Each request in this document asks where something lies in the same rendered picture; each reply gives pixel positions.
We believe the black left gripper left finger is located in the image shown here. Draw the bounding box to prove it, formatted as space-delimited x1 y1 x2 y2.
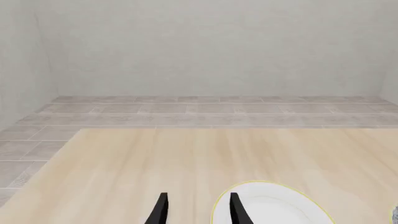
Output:
144 192 169 224

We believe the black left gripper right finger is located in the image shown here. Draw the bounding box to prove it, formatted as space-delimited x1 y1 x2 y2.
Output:
229 192 255 224

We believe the white plate with yellow rim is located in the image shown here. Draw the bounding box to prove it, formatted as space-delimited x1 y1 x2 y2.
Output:
210 179 336 224

